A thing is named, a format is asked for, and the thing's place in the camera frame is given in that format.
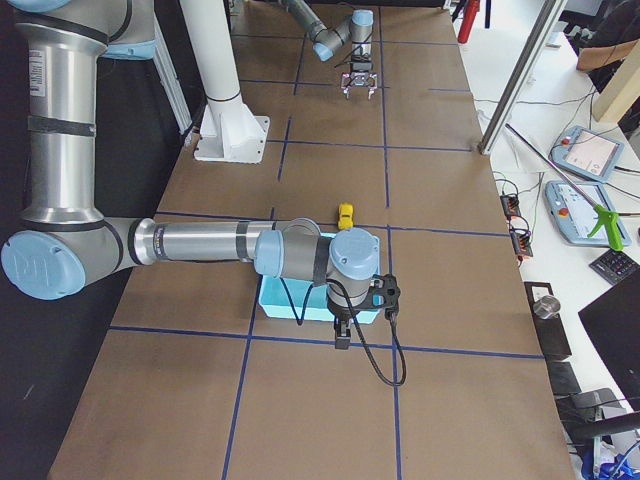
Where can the teal plastic storage bin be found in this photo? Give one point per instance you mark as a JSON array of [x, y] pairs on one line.
[[318, 276]]

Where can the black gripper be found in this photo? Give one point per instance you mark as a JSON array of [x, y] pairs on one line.
[[358, 78], [344, 315]]

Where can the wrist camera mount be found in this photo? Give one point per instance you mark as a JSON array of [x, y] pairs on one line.
[[383, 293]]

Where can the white camera pole base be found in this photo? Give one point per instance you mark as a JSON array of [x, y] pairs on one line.
[[229, 131]]

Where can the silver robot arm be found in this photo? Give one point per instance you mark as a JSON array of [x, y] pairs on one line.
[[138, 171], [356, 29]]

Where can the upper teach pendant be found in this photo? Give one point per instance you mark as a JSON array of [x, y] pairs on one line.
[[588, 154]]

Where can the yellow beetle toy car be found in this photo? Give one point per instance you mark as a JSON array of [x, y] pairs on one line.
[[345, 216]]

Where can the black keyboard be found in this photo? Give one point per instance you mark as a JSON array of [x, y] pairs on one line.
[[614, 266]]

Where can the orange black connector box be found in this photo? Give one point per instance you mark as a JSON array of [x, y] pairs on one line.
[[510, 205]]

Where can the black laptop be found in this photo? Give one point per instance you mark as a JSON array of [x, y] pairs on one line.
[[612, 324]]

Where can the red fire extinguisher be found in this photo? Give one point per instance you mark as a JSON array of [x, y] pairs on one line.
[[469, 9]]

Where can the small metal cup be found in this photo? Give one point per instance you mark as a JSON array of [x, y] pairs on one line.
[[546, 307]]

